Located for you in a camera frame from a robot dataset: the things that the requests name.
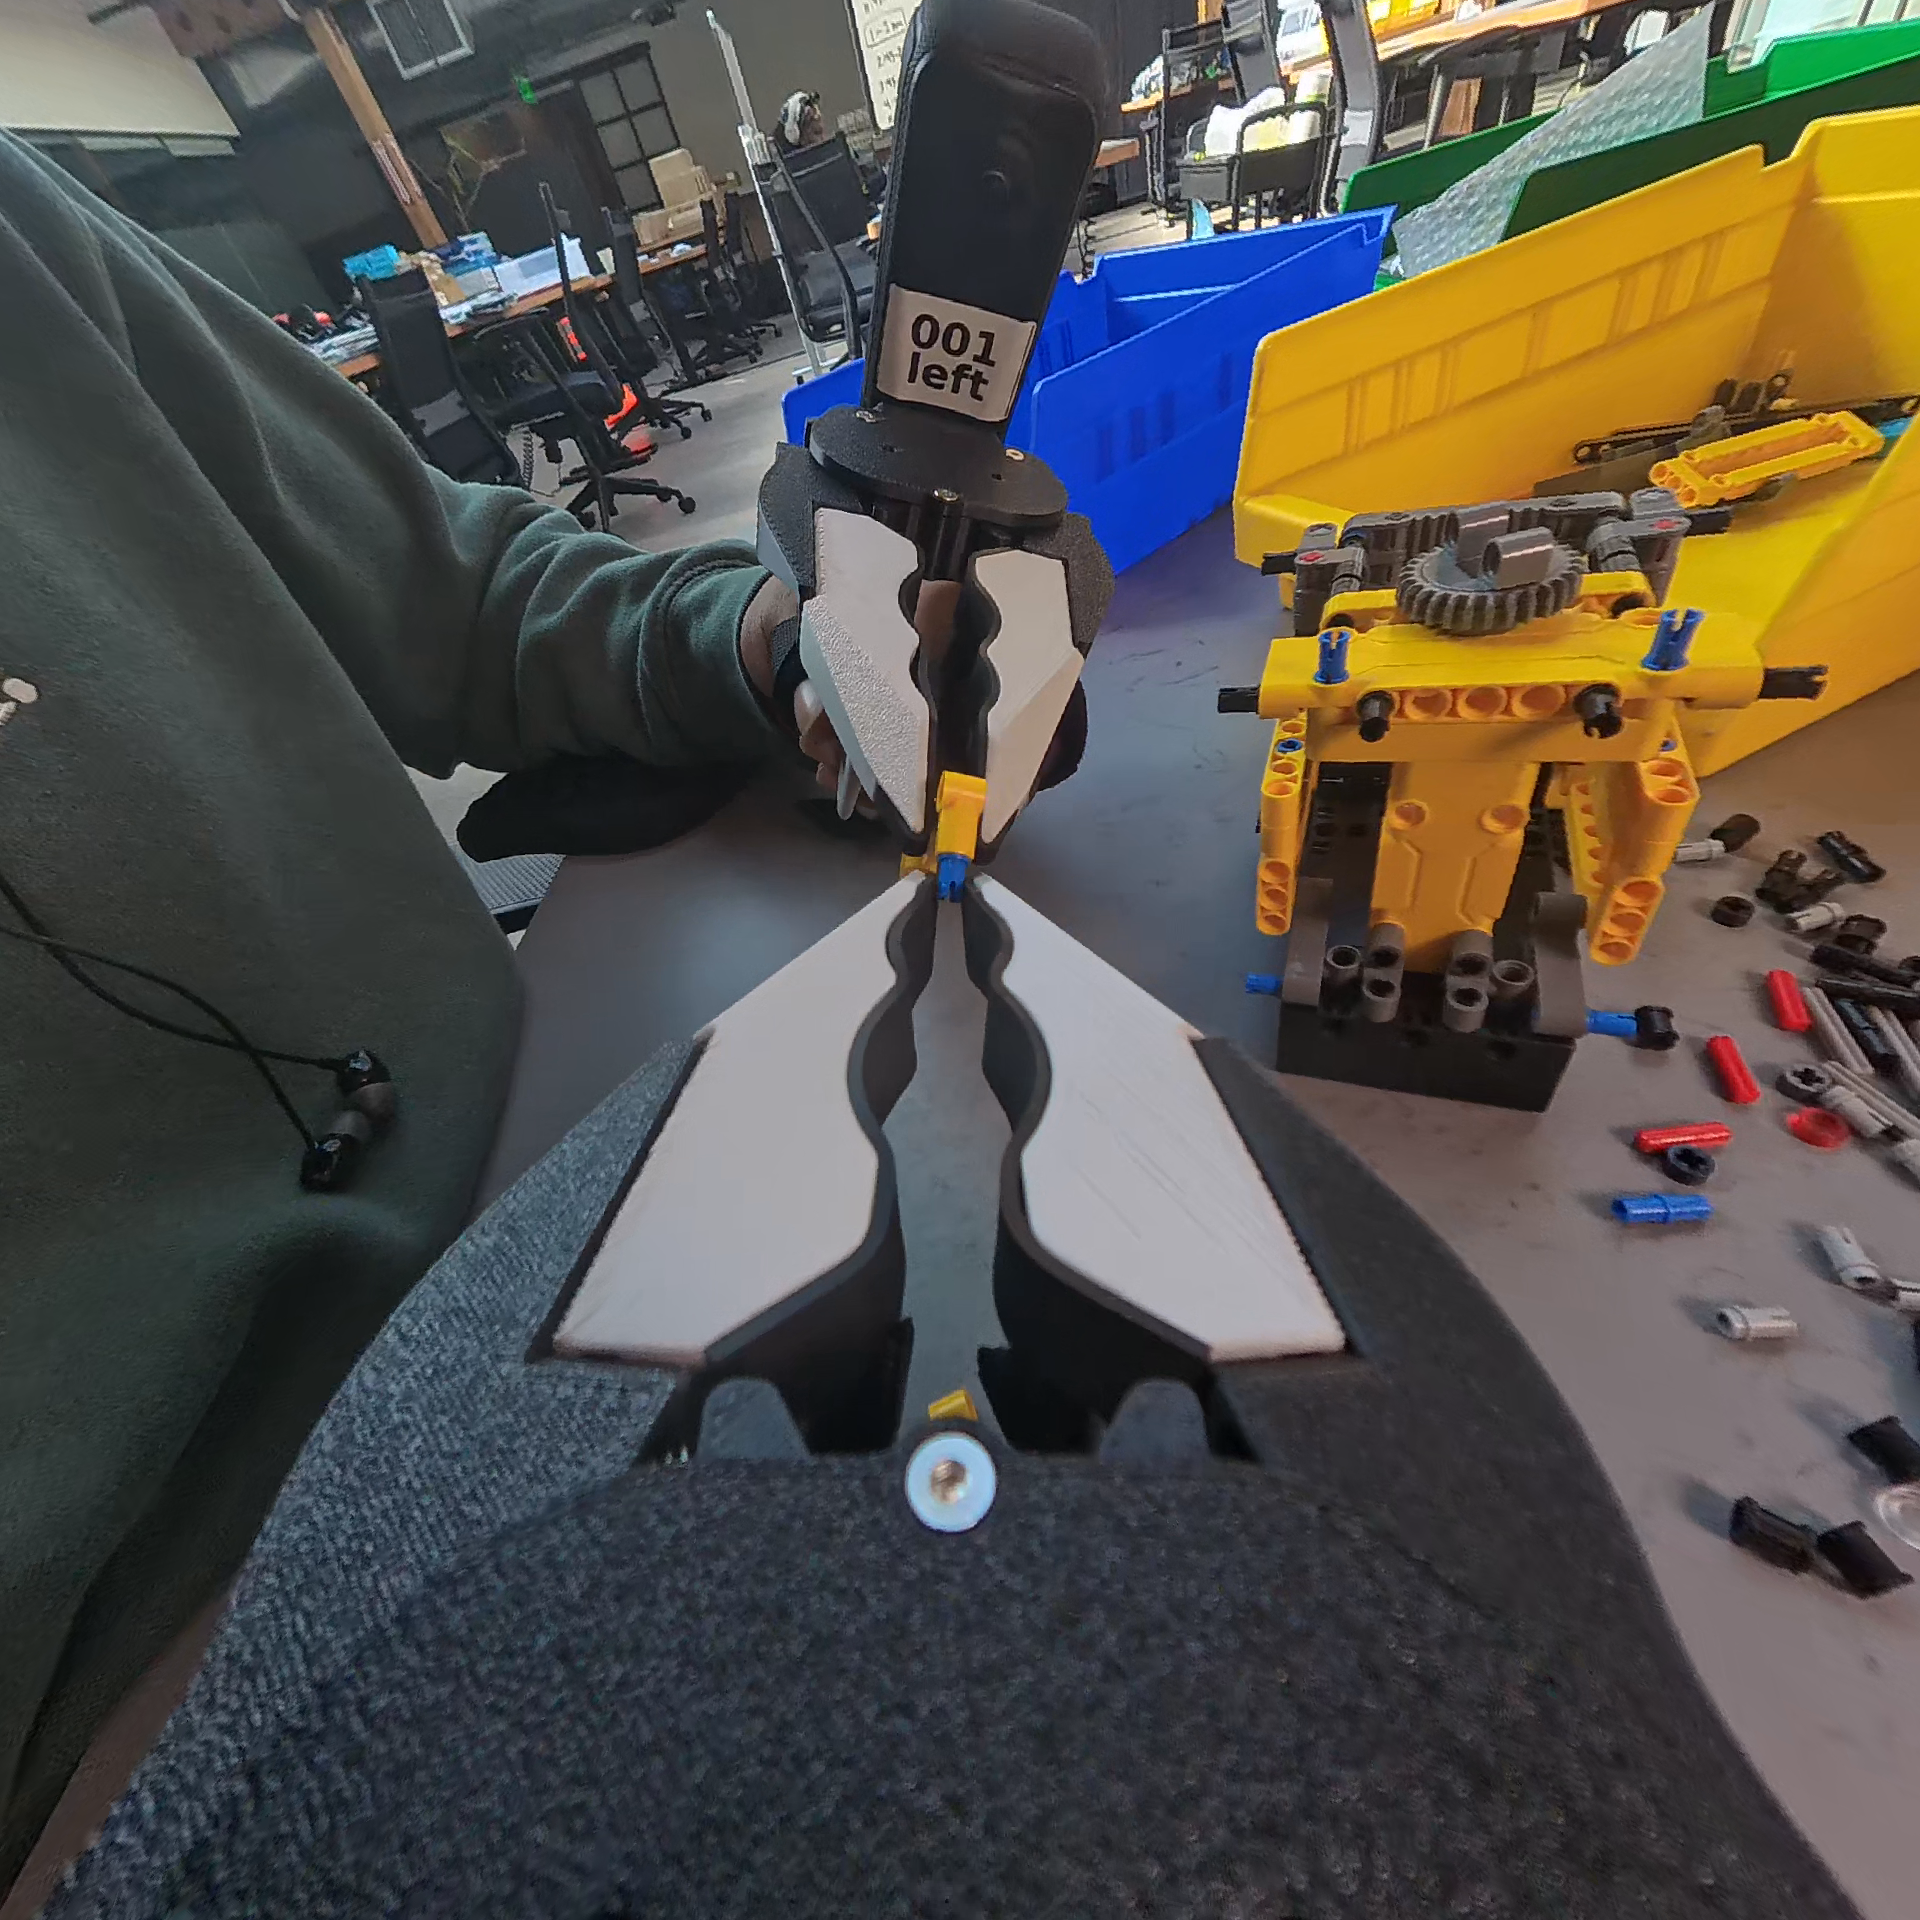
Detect heap of assorted lego parts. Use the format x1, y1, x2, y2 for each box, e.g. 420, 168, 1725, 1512
1572, 361, 1920, 512

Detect person's green sweatshirt torso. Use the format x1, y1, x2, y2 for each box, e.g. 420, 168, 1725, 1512
0, 124, 526, 1851

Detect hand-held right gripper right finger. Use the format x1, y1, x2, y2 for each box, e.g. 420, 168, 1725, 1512
962, 874, 1353, 1367

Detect person's left hand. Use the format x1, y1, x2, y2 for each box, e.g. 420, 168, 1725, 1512
741, 572, 877, 820

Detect black cart white bags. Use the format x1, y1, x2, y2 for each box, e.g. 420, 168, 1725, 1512
1173, 86, 1339, 235

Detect person's left forearm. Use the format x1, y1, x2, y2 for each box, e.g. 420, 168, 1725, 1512
394, 462, 779, 777

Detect whiteboard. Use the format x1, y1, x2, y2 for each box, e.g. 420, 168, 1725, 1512
841, 0, 925, 132

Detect yellow lego vehicle model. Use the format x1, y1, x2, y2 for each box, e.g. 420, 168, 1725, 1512
1221, 488, 1826, 1115

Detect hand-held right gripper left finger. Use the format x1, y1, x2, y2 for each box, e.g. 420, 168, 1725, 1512
547, 874, 934, 1367

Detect black wired earbuds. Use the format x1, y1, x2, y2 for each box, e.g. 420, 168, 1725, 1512
0, 874, 406, 1197

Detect bubble wrap sheet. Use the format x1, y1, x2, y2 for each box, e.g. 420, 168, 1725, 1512
1390, 17, 1717, 276

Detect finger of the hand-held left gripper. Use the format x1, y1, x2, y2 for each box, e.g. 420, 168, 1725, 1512
794, 512, 946, 840
960, 542, 1092, 855

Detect pile of loose lego pieces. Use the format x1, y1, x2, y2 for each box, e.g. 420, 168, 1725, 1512
1676, 809, 1920, 1305

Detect yellow plastic bin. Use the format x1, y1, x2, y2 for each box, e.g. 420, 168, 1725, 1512
1231, 109, 1920, 777

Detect black office chair red accents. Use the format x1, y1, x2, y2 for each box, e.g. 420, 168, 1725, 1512
472, 179, 699, 534

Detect blue plastic bin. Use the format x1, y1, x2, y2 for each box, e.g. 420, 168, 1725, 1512
779, 207, 1398, 582

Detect cluttered wooden office desk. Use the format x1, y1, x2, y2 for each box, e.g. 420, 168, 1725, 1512
271, 227, 730, 382

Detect green plastic bin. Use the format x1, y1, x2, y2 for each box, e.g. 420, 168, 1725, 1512
1339, 18, 1920, 216

